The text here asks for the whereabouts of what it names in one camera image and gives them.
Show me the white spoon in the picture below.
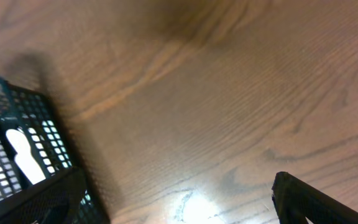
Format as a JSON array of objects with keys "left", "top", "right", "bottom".
[{"left": 6, "top": 129, "right": 46, "bottom": 185}]

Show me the black perforated plastic basket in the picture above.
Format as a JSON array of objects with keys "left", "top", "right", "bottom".
[{"left": 0, "top": 77, "right": 109, "bottom": 223}]

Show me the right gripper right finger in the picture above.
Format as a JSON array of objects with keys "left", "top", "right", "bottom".
[{"left": 272, "top": 172, "right": 358, "bottom": 224}]

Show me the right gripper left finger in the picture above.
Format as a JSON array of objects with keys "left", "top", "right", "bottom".
[{"left": 0, "top": 167, "right": 86, "bottom": 223}]

